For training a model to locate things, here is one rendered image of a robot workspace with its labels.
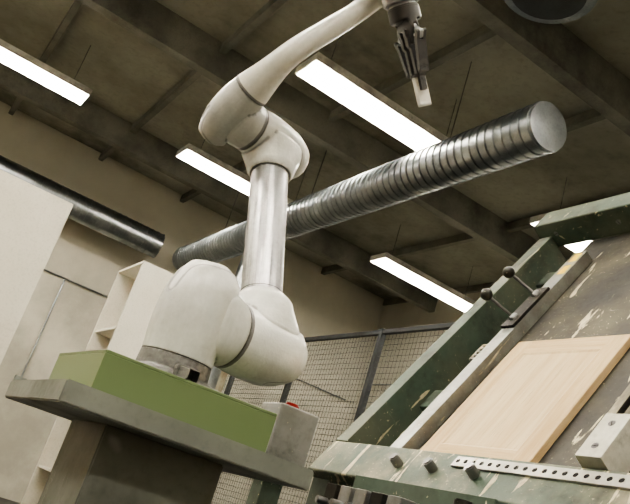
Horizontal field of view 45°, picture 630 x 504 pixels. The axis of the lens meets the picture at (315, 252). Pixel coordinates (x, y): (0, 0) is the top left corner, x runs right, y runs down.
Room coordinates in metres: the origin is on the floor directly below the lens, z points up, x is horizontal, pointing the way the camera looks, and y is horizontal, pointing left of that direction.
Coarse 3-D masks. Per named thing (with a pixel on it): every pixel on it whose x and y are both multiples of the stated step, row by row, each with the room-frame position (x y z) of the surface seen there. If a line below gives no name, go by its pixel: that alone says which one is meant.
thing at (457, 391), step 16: (576, 272) 2.18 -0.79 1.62; (560, 288) 2.16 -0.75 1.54; (544, 304) 2.13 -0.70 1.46; (528, 320) 2.11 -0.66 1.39; (496, 336) 2.12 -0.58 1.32; (512, 336) 2.09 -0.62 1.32; (480, 352) 2.11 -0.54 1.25; (496, 352) 2.07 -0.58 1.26; (464, 368) 2.09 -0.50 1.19; (480, 368) 2.06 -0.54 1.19; (464, 384) 2.04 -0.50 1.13; (448, 400) 2.02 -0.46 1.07; (432, 416) 2.00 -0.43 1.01; (448, 416) 2.03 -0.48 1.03; (416, 432) 1.99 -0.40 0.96; (432, 432) 2.01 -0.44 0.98; (416, 448) 1.99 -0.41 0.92
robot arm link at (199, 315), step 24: (192, 264) 1.56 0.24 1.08; (216, 264) 1.56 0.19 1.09; (168, 288) 1.56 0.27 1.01; (192, 288) 1.53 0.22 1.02; (216, 288) 1.54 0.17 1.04; (168, 312) 1.54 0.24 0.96; (192, 312) 1.53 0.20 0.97; (216, 312) 1.54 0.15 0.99; (240, 312) 1.59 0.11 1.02; (168, 336) 1.53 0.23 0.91; (192, 336) 1.53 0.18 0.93; (216, 336) 1.56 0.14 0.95; (240, 336) 1.60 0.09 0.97; (216, 360) 1.61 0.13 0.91
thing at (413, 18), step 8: (392, 8) 1.47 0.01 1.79; (400, 8) 1.46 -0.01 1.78; (408, 8) 1.46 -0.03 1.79; (416, 8) 1.46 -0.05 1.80; (392, 16) 1.48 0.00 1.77; (400, 16) 1.47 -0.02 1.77; (408, 16) 1.46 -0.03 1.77; (416, 16) 1.46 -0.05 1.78; (392, 24) 1.50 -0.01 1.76; (400, 24) 1.51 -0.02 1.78; (408, 24) 1.47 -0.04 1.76; (400, 32) 1.52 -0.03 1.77; (408, 32) 1.49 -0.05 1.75
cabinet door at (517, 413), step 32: (512, 352) 2.03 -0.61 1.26; (544, 352) 1.92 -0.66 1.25; (576, 352) 1.82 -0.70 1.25; (608, 352) 1.73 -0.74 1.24; (480, 384) 2.01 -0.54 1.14; (512, 384) 1.91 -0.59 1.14; (544, 384) 1.81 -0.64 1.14; (576, 384) 1.71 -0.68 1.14; (480, 416) 1.89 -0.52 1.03; (512, 416) 1.79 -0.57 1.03; (544, 416) 1.71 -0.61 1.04; (448, 448) 1.87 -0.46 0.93; (480, 448) 1.77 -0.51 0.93; (512, 448) 1.70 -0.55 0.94; (544, 448) 1.63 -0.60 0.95
